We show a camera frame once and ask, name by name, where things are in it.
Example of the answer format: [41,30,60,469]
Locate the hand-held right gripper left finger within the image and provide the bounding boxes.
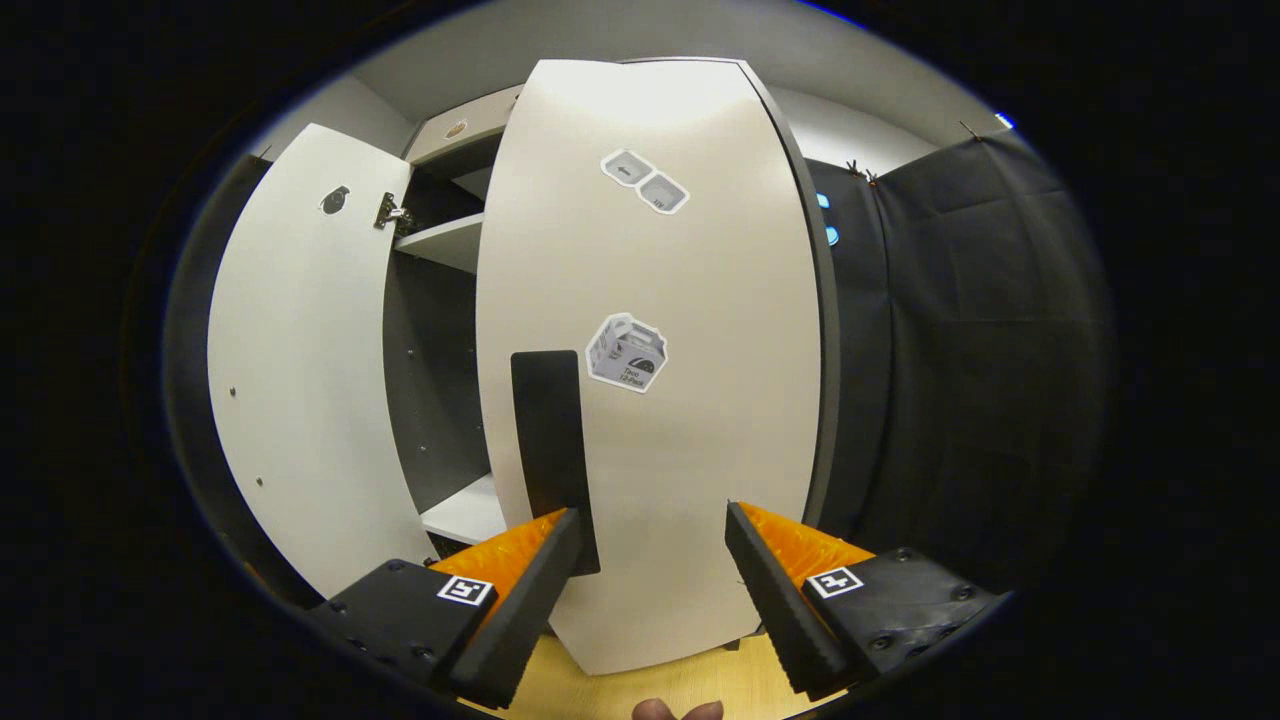
[305,507,584,711]

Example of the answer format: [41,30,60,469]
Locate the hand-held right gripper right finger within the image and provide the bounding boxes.
[724,500,1004,701]

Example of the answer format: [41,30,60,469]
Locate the white cabinet door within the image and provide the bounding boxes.
[206,123,441,601]
[475,58,841,676]

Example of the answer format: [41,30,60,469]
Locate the metal door hinge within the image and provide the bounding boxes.
[373,191,415,235]

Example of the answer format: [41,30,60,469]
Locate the white cabinet drawer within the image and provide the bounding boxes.
[405,85,526,166]

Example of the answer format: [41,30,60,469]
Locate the black door handle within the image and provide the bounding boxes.
[510,350,602,578]

